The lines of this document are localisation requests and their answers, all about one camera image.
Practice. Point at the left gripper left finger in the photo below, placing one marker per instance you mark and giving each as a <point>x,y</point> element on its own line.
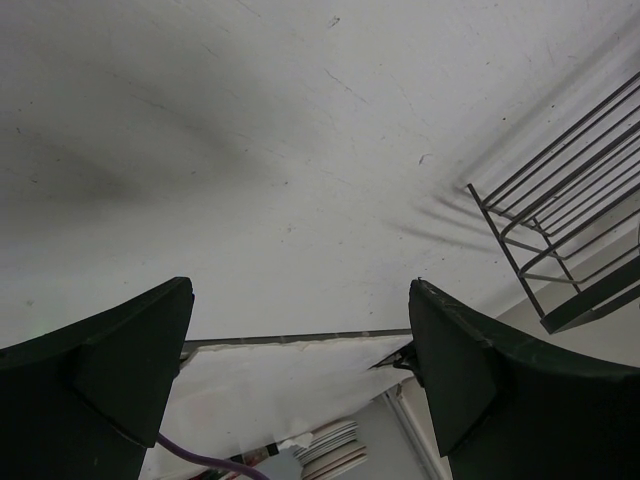
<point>87,401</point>

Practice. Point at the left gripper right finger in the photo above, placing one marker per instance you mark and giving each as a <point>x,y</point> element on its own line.
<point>506,405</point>

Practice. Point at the stack of plates below table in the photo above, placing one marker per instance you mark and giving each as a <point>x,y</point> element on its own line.
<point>334,450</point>

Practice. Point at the white paper sheet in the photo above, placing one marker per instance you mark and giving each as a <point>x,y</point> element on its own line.
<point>230,398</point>

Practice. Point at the metal wire dish rack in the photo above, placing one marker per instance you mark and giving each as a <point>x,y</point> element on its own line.
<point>572,200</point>

